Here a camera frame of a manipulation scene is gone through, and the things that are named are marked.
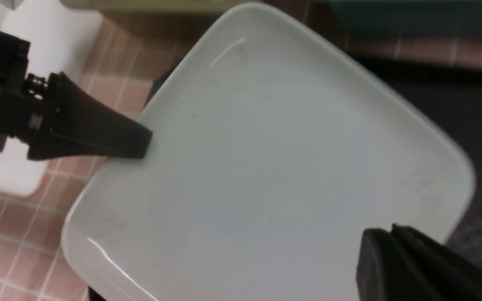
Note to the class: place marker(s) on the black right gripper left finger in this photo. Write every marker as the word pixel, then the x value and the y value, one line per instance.
pixel 386 271

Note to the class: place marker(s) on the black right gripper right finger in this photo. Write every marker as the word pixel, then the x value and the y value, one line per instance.
pixel 451 275

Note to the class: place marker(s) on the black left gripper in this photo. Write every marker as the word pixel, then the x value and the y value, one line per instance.
pixel 71 122

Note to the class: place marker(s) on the white square rice plate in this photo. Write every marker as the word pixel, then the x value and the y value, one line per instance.
pixel 272 151

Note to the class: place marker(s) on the olive green plastic bin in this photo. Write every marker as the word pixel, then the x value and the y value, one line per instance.
pixel 158 18

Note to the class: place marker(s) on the black plastic serving tray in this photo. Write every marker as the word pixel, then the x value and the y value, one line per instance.
pixel 434 92

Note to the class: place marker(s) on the blue plastic bin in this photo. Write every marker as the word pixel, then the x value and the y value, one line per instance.
pixel 407 18

